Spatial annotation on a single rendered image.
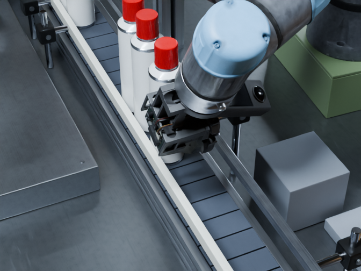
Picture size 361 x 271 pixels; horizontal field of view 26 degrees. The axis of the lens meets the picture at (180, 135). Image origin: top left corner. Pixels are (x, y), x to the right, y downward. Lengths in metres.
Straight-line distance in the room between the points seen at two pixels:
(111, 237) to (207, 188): 0.16
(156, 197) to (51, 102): 0.28
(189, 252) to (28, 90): 0.44
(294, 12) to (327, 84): 0.46
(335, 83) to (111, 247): 0.47
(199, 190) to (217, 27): 0.39
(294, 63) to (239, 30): 0.62
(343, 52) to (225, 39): 0.56
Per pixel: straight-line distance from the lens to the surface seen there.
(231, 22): 0.82
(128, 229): 1.16
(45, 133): 1.25
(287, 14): 0.88
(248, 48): 0.81
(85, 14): 1.47
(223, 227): 1.09
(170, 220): 1.11
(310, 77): 1.38
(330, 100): 1.34
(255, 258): 1.06
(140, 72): 1.16
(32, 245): 1.16
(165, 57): 1.06
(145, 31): 1.13
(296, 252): 0.97
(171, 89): 0.94
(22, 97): 1.33
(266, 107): 1.05
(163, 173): 1.12
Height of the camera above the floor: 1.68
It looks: 41 degrees down
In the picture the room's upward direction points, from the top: straight up
